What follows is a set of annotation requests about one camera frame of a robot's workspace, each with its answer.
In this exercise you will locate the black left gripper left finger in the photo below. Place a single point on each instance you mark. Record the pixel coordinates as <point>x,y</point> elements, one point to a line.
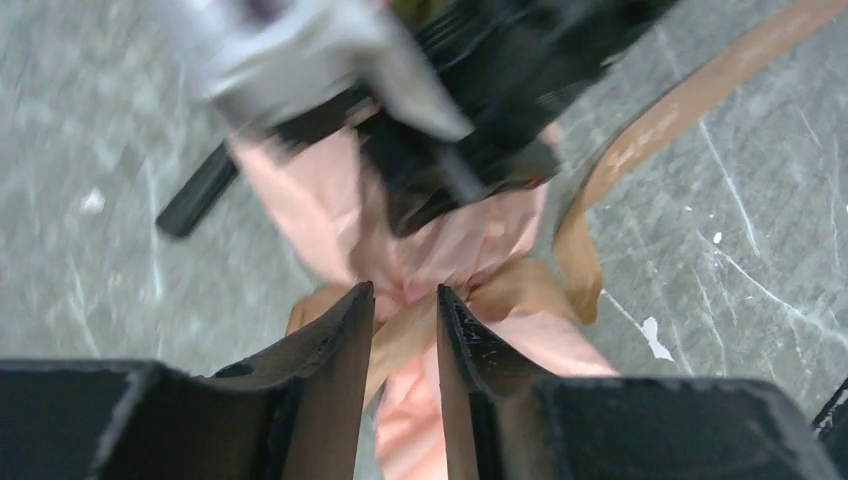
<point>290,411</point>

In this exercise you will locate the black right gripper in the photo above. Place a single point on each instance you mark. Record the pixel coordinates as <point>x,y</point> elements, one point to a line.
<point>511,67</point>

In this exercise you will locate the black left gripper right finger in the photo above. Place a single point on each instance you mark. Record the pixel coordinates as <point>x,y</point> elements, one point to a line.
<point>506,417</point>

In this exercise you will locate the brown ribbon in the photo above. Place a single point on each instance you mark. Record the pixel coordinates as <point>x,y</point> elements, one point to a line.
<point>674,113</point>

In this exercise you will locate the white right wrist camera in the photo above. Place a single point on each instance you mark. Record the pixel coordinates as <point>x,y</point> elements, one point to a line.
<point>259,63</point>

